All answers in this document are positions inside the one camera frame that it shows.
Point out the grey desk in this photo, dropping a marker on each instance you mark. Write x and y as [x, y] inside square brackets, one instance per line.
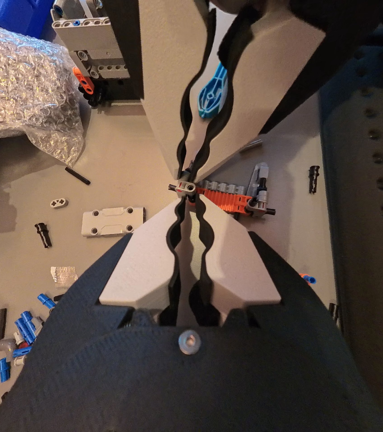
[127, 152]

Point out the black brick axle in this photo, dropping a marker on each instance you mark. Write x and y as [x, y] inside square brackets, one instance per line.
[76, 175]

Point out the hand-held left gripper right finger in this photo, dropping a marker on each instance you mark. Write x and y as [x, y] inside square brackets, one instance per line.
[242, 270]

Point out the pile of loose brick parts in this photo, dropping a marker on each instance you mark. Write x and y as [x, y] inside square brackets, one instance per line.
[22, 330]

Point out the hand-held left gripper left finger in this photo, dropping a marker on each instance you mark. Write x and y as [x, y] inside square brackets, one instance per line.
[137, 270]

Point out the blue plastic bin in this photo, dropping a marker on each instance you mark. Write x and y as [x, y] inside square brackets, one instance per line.
[16, 13]

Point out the grey two-hole brick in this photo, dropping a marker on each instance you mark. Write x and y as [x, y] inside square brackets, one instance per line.
[59, 203]

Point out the clear plastic scrap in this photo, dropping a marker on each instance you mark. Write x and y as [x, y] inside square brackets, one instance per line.
[64, 276]

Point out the teal blade brick piece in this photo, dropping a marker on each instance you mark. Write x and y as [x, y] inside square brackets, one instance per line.
[211, 94]

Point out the grey motorised brick model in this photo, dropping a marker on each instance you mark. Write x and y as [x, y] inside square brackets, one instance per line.
[83, 37]

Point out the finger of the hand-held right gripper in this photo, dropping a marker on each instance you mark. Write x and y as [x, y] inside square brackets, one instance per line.
[279, 67]
[164, 67]

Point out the orange grey toy brick assembly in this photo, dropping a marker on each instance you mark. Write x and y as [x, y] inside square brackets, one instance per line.
[225, 200]

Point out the grey flat motor brick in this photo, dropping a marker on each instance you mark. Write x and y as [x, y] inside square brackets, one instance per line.
[112, 221]

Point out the bubble wrap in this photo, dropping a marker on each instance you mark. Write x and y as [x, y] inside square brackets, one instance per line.
[19, 84]

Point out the small orange blue brick piece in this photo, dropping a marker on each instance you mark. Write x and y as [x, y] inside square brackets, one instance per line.
[308, 278]

